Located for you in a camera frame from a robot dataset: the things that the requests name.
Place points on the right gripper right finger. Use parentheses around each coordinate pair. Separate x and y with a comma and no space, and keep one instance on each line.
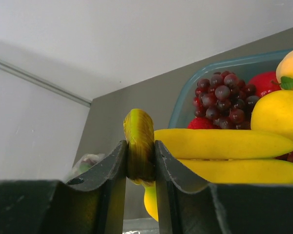
(188,204)

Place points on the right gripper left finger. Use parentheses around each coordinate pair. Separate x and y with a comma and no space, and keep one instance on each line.
(91,203)

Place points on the fake banana bunch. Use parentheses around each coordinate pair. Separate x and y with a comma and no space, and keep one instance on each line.
(216,155)

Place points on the purple grape bunch from bag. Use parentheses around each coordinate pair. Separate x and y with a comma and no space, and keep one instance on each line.
(226,100)

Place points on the yellow mango from bag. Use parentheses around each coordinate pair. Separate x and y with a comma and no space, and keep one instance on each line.
(274,113)

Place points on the upper blue zip bag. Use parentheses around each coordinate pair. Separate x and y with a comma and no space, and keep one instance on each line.
(83,164)

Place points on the fake red peach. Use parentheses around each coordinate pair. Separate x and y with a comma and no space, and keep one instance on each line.
(201,123)

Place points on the fake red apple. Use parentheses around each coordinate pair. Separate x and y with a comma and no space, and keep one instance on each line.
(265,83)

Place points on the teal plastic fruit basket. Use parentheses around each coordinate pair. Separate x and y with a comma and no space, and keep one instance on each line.
(243,67)

